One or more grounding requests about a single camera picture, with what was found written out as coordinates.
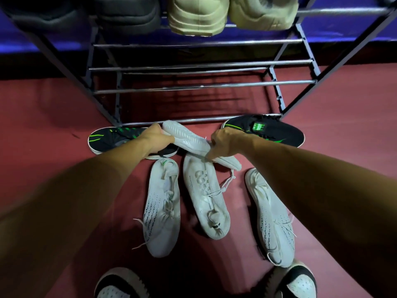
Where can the person's left hand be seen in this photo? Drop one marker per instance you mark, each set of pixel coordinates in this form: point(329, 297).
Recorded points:
point(156, 141)

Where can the person's right hand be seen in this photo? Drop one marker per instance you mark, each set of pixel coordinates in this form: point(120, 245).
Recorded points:
point(228, 142)

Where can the grey white sneaker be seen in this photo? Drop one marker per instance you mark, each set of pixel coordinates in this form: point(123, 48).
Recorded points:
point(189, 139)
point(204, 198)

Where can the black green sneaker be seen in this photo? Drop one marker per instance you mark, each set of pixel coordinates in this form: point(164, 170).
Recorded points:
point(273, 130)
point(108, 139)

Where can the grey metal shoe rack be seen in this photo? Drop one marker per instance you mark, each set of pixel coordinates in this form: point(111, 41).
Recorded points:
point(201, 86)

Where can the white knit sneaker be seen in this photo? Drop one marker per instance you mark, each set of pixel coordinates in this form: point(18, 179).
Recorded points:
point(273, 226)
point(162, 214)

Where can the black orange sneaker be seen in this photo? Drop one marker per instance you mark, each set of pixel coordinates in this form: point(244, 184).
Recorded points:
point(127, 15)

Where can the tan chunky sneaker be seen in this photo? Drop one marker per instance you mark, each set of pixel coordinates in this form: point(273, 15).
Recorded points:
point(198, 15)
point(263, 12)

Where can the black shoe orange marks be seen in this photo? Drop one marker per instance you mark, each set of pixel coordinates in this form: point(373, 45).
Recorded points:
point(43, 12)

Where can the person's left forearm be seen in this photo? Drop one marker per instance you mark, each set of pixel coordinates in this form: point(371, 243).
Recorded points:
point(62, 220)

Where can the person's right forearm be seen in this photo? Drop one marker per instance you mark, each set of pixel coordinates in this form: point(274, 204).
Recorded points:
point(335, 201)

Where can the black white worn shoe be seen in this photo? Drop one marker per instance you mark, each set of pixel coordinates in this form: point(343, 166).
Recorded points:
point(297, 282)
point(121, 282)

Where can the blue printed wall banner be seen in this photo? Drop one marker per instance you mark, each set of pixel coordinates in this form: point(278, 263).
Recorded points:
point(341, 27)

